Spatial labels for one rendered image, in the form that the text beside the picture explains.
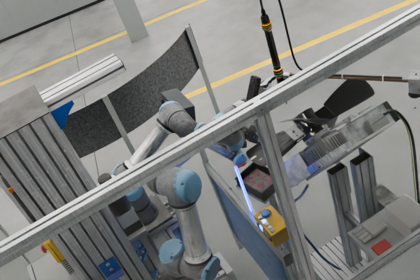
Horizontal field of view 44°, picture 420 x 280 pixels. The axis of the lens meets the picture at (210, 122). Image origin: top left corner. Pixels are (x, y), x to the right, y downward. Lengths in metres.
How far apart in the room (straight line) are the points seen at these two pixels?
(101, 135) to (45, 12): 4.44
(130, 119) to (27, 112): 2.27
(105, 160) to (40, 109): 3.12
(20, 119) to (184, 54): 2.67
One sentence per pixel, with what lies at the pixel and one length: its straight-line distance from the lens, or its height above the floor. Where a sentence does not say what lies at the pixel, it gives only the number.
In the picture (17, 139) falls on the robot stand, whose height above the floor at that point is 1.99.
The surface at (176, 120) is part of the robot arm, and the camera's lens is 2.53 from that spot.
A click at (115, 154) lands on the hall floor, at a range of 5.00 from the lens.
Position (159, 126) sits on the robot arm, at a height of 1.41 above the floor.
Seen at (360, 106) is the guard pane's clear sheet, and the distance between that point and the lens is 1.73.
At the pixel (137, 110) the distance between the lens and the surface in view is 4.15.
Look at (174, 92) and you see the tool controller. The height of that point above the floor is 1.24.
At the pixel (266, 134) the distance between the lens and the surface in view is 1.52.
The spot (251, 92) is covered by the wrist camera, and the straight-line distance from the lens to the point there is 2.17.
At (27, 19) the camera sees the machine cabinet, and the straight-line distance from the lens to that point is 8.37.
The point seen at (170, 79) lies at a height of 0.72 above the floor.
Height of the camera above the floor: 2.92
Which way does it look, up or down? 37 degrees down
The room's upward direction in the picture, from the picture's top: 21 degrees counter-clockwise
